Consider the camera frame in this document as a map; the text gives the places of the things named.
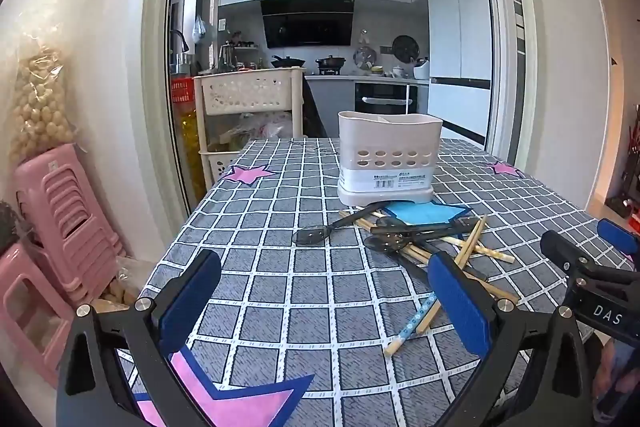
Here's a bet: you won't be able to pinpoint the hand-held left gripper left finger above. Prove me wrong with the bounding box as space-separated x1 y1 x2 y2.
56 249 223 427

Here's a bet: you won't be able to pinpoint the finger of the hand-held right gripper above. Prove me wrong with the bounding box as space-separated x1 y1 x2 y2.
540 229 640 320
597 218 640 258

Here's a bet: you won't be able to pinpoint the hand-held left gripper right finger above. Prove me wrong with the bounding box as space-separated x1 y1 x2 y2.
427 251 593 427

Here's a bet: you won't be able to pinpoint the blue patterned chopstick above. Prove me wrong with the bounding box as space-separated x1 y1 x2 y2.
398 292 438 342

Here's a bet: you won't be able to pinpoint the beige plastic utensil holder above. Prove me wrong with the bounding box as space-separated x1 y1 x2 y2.
336 110 444 206

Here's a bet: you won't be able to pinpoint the red black equipment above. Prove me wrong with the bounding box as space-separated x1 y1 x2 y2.
619 106 640 219

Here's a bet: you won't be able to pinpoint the clear bag of brown food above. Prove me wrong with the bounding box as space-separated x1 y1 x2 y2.
94 256 151 314

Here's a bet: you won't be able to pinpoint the grey checked tablecloth with stars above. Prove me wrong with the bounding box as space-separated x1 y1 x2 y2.
115 137 636 427

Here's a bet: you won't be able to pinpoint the yellow cooking oil bottle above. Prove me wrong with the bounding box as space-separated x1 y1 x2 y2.
175 104 207 204

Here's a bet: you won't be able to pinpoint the stack of pink plastic stools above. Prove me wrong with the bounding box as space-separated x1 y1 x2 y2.
14 143 126 304

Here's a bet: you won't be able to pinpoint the pink plastic stool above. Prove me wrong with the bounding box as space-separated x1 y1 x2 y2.
0 242 76 389

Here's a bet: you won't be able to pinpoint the crumpled plastic bags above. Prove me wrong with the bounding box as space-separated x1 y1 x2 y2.
220 111 294 148

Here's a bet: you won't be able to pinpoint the red plastic basket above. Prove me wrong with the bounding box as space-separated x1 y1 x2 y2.
170 77 197 106

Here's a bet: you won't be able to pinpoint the beige plastic storage cart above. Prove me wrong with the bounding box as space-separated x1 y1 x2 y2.
194 68 307 190

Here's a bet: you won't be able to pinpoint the black built-in oven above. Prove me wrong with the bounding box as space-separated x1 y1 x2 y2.
355 82 419 116

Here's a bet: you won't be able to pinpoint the grey kitchen counter cabinet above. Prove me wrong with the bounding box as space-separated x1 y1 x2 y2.
304 74 430 138

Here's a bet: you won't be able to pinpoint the white refrigerator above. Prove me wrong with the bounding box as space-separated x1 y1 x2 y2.
427 0 493 140

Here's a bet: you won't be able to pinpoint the clear bag of pale nuts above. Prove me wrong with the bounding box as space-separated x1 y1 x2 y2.
9 32 79 166

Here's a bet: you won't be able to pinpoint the round black hanging pan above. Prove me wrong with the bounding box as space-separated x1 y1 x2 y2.
392 35 420 60

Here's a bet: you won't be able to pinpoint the black range hood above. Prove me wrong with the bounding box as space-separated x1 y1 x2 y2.
260 0 356 48

